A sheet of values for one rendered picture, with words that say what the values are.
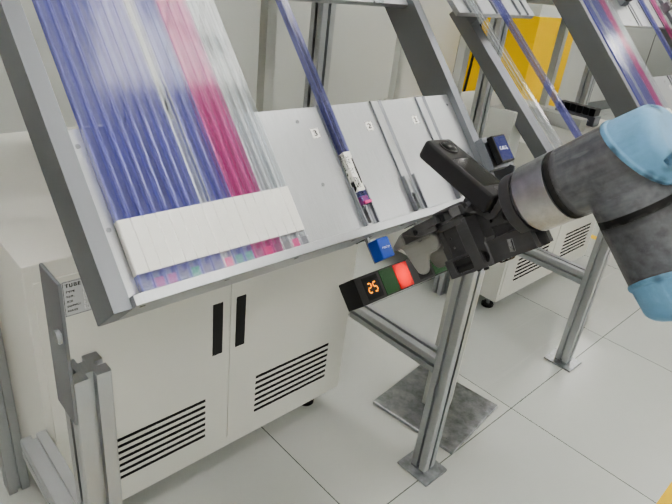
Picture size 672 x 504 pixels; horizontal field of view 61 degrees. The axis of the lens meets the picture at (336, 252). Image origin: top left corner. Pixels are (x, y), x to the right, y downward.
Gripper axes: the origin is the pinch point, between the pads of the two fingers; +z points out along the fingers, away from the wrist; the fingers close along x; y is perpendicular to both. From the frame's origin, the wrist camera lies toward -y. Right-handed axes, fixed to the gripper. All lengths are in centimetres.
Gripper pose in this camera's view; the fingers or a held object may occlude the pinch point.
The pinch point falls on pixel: (400, 240)
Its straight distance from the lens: 77.5
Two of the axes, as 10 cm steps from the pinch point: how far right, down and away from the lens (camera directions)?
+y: 3.7, 9.2, -0.8
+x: 7.3, -2.4, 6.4
